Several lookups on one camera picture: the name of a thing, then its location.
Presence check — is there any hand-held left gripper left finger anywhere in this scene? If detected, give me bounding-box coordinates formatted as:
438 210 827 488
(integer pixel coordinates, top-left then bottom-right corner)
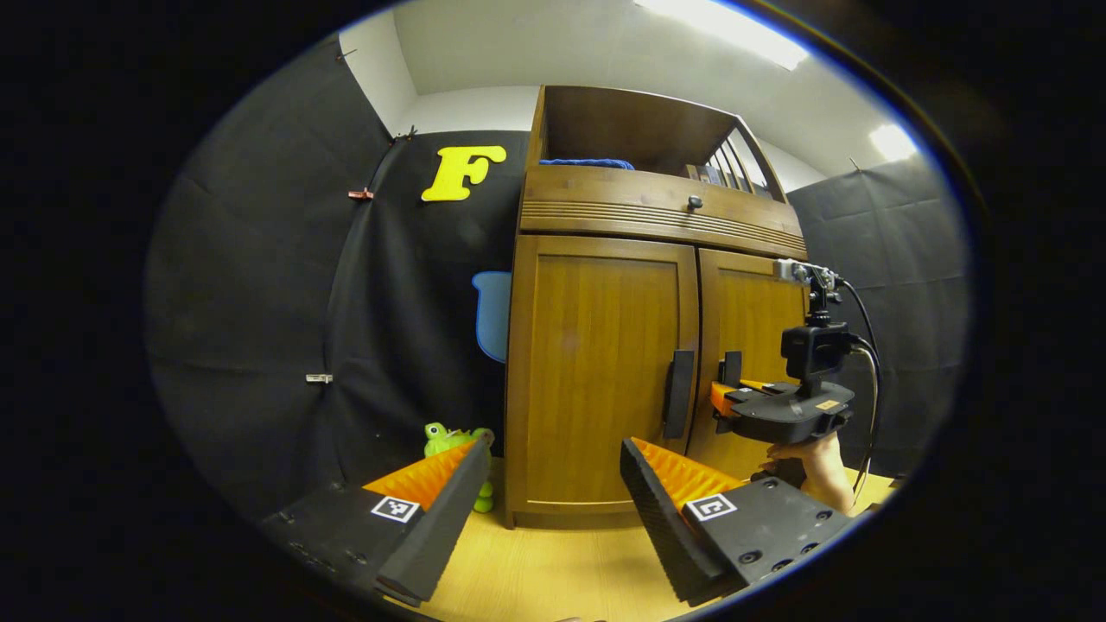
259 429 493 606

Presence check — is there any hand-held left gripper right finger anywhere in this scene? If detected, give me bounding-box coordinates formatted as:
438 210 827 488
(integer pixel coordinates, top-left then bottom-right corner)
620 436 861 606

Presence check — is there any wooden shoe cabinet door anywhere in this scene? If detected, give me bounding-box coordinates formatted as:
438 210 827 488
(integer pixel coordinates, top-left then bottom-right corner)
687 249 809 480
510 235 701 519

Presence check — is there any wooden double-door shoe cabinet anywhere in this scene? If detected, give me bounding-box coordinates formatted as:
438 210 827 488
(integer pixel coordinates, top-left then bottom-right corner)
504 84 813 530

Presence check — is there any wooden cabinet drawer with knob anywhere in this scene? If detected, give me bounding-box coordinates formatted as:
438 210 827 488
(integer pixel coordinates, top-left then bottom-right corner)
519 164 809 260

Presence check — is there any green frog plush toy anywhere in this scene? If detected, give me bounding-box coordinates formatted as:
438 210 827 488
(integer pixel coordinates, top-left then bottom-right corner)
423 422 496 513

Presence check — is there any small ceiling light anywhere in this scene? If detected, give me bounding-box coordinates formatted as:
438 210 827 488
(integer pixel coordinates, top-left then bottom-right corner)
868 124 917 162

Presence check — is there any black backdrop cloth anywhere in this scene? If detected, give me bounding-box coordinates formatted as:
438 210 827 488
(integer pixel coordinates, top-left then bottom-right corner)
145 39 973 519

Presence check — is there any long ceiling light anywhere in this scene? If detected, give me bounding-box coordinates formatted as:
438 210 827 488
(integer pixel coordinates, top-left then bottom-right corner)
635 0 809 72

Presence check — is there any black cable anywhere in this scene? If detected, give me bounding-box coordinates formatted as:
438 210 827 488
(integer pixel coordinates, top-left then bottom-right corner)
836 276 882 504

